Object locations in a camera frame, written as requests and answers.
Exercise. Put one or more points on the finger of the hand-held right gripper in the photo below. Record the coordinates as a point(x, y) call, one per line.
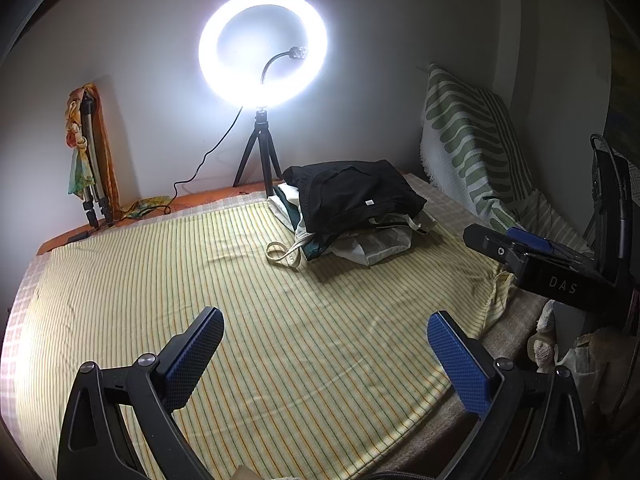
point(492, 247)
point(530, 240)

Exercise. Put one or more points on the pile of light clothes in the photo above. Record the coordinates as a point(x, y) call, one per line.
point(302, 232)

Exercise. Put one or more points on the striped yellow bed sheet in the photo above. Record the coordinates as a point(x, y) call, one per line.
point(300, 335)

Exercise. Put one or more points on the green patterned white pillow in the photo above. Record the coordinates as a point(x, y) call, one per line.
point(465, 135)

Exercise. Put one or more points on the colourful scarf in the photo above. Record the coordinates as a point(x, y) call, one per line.
point(80, 170)

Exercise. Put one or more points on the yellow floral cloth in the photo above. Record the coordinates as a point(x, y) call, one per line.
point(145, 208)

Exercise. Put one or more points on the white folded garment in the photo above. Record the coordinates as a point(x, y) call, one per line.
point(380, 250)

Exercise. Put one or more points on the orange hanging cloth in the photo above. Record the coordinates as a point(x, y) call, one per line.
point(107, 160)

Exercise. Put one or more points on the black gooseneck phone holder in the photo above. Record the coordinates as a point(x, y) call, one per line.
point(267, 67)

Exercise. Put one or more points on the black tripod stand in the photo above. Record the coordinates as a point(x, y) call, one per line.
point(261, 130)

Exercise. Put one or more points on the black shorts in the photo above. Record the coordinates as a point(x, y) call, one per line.
point(350, 195)

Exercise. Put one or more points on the white fuzzy item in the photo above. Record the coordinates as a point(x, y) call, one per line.
point(542, 345)

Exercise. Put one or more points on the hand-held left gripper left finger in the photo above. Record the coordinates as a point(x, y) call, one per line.
point(195, 360)

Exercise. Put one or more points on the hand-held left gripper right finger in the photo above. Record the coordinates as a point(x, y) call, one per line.
point(460, 365)

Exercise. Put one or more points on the silver folded tripod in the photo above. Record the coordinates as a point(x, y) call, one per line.
point(90, 160)

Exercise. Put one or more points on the dark green garment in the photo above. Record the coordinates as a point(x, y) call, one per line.
point(314, 251)

